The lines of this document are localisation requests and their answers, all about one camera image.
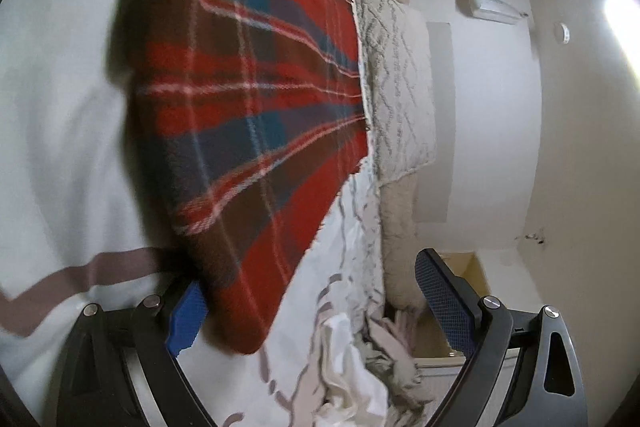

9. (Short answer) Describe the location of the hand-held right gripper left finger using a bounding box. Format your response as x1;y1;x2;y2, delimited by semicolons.
55;277;221;427

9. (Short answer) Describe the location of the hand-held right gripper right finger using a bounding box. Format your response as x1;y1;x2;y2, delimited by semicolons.
414;248;588;427

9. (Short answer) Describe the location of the red plaid cloth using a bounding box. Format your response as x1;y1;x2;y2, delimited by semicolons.
107;0;373;355

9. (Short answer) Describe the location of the cream shelf cabinet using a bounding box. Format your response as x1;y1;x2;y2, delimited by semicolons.
410;252;501;358

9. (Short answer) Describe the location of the pink cloth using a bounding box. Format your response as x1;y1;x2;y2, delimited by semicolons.
370;312;426;343

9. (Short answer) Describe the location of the pink garment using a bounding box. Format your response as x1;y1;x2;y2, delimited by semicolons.
365;337;436;408

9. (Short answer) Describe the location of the white cloth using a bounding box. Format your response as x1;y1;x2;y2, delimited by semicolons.
312;312;391;427

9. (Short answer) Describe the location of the grey headboard panel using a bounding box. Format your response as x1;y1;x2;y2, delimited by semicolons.
425;22;453;223

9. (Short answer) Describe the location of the large beige textured pillow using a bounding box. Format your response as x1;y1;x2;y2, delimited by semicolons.
352;0;438;185

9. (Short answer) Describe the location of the bear print bed sheet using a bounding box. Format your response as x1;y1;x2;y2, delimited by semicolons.
0;0;386;427

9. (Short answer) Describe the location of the white covered air conditioner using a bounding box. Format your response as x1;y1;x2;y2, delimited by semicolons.
456;0;532;25

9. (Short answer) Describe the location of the bright ceiling light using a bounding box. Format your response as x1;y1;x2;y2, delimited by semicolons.
602;0;640;88

